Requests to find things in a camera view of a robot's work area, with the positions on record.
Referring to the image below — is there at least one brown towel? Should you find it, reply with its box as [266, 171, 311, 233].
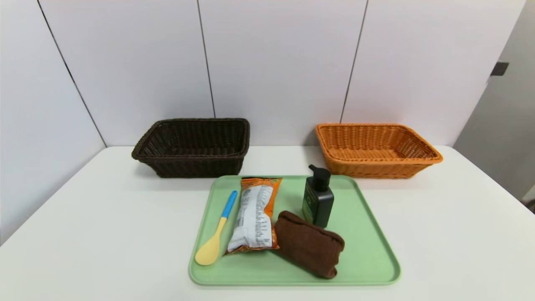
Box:
[274, 211, 346, 280]

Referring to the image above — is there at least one orange snack bag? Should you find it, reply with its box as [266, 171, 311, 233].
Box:
[225, 177, 283, 255]

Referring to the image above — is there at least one dark brown wicker basket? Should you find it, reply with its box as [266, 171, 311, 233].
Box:
[131, 118, 250, 179]

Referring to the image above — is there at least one yellow spoon with blue handle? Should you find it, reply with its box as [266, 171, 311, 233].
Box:
[195, 191, 238, 266]

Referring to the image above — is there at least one green plastic tray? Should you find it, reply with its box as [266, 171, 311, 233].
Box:
[188, 175, 402, 287]

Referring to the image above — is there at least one orange wicker basket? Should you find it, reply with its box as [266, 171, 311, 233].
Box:
[315, 123, 443, 179]

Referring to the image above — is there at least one dark green pump bottle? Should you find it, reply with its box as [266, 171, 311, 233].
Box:
[302, 164, 335, 229]

